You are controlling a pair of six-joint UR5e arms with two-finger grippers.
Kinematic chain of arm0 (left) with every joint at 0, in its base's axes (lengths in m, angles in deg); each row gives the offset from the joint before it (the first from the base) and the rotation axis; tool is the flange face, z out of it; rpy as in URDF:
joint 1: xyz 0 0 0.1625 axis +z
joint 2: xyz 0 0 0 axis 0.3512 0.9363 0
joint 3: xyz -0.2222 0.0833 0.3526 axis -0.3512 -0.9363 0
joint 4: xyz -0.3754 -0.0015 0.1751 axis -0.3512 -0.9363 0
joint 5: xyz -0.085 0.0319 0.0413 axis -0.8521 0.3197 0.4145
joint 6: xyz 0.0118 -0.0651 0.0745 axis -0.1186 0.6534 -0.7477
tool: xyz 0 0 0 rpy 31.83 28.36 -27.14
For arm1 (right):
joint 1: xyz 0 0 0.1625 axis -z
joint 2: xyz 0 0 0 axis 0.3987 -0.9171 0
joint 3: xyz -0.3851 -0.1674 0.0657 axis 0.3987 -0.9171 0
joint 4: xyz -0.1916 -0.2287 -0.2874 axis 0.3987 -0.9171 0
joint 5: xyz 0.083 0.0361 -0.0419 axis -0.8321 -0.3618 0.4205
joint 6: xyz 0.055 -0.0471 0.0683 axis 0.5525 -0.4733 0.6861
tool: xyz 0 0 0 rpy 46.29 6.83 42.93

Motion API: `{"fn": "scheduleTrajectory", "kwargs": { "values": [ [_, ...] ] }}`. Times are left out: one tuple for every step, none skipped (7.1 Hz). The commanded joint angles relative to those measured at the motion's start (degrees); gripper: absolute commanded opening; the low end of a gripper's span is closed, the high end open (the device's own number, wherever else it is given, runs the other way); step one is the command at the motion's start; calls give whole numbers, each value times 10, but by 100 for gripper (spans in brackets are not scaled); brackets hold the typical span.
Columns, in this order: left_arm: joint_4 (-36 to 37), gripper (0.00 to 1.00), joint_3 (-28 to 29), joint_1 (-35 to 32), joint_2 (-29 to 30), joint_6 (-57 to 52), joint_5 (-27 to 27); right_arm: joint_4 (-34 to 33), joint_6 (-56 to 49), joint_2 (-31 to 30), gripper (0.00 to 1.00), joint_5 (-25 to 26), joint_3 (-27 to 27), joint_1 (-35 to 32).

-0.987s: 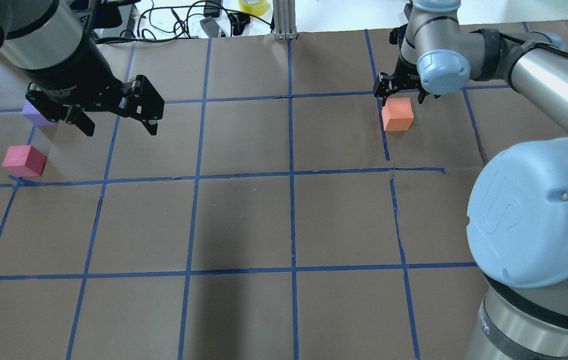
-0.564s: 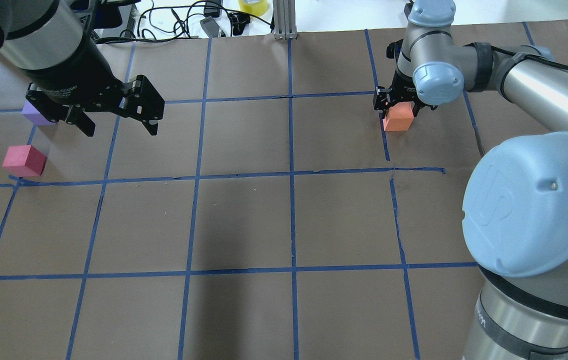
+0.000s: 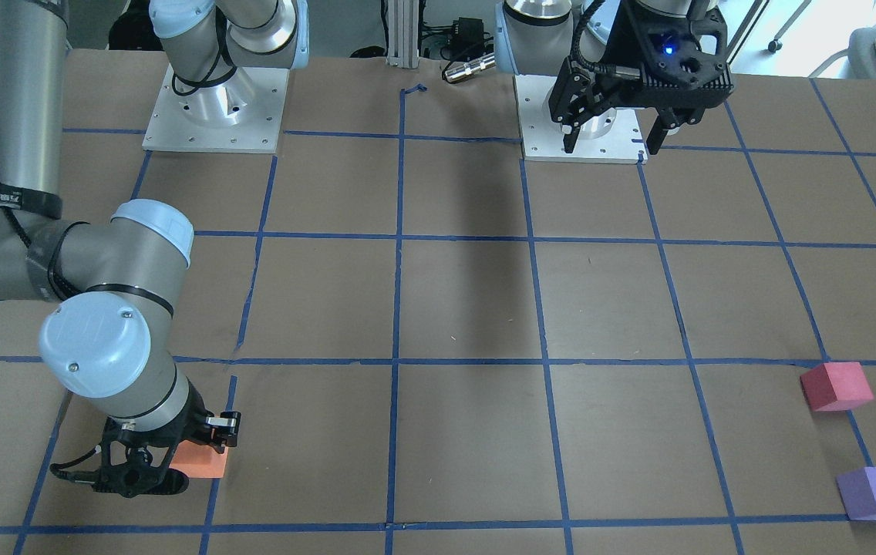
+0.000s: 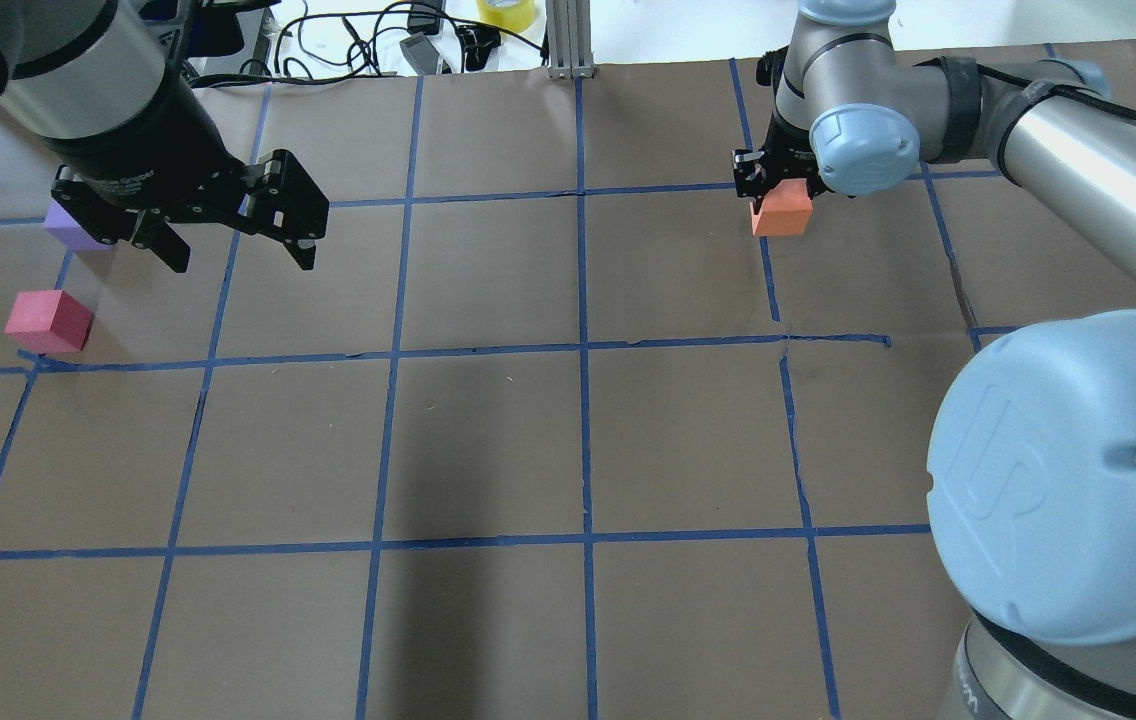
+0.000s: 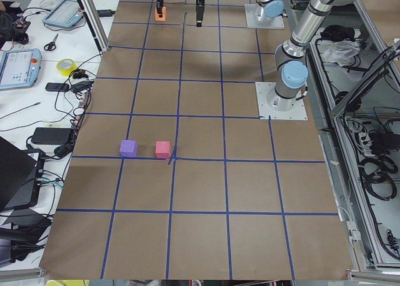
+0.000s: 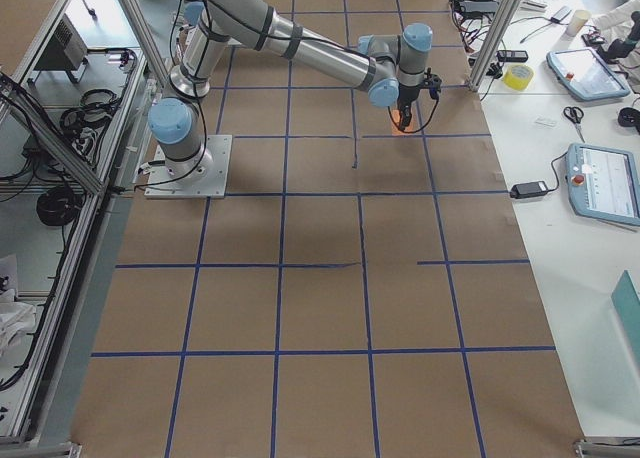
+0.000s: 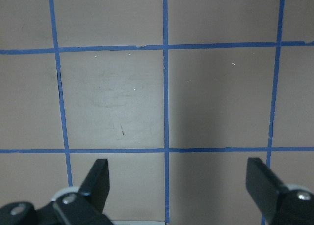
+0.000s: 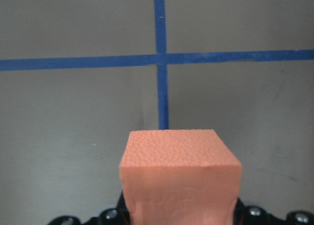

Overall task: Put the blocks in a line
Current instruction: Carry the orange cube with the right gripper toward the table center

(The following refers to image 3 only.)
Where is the silver cylindrical connector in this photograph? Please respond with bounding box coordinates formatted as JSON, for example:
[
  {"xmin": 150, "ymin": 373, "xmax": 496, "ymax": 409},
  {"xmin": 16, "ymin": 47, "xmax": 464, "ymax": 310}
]
[{"xmin": 441, "ymin": 52, "xmax": 497, "ymax": 84}]

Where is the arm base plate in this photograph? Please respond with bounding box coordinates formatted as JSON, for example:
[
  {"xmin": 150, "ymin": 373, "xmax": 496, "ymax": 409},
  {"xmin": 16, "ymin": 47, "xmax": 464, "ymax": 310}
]
[
  {"xmin": 142, "ymin": 68, "xmax": 291, "ymax": 154},
  {"xmin": 514, "ymin": 75, "xmax": 649, "ymax": 164}
]

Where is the red foam block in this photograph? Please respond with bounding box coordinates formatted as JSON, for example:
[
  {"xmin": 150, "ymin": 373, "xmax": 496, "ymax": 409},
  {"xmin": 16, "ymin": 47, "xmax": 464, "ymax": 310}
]
[{"xmin": 799, "ymin": 362, "xmax": 874, "ymax": 412}]

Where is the orange foam block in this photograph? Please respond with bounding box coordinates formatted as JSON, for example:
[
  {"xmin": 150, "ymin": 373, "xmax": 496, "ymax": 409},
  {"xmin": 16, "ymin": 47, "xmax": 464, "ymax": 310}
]
[{"xmin": 169, "ymin": 440, "xmax": 231, "ymax": 479}]

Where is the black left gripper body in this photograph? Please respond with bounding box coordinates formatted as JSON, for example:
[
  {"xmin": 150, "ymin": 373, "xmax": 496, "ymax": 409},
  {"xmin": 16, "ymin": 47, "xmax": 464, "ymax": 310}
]
[{"xmin": 548, "ymin": 1, "xmax": 735, "ymax": 124}]

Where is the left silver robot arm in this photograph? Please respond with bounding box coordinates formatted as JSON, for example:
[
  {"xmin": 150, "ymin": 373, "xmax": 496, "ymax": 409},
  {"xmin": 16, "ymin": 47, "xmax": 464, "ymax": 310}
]
[{"xmin": 494, "ymin": 1, "xmax": 735, "ymax": 163}]

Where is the aluminium extrusion post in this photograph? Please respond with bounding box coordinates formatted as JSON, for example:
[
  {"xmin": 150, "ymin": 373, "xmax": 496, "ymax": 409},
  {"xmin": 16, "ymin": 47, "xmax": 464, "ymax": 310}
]
[{"xmin": 382, "ymin": 0, "xmax": 423, "ymax": 69}]

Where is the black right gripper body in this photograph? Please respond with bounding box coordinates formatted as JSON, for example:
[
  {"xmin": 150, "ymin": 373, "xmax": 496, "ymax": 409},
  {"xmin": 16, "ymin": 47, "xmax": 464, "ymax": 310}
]
[{"xmin": 92, "ymin": 386, "xmax": 211, "ymax": 498}]

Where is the black power adapter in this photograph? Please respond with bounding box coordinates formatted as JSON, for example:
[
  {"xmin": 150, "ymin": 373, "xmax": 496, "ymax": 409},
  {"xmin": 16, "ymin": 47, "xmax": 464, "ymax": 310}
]
[{"xmin": 449, "ymin": 17, "xmax": 485, "ymax": 52}]

